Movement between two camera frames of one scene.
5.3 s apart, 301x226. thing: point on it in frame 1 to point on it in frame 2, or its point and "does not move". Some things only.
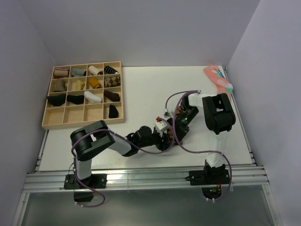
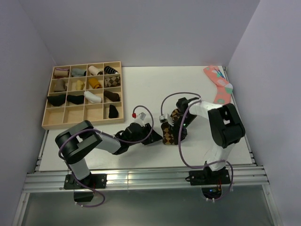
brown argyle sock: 178,111 does not move
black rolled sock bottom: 113,112 does not move
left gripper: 166,144 to 153,137
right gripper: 180,130 does not move
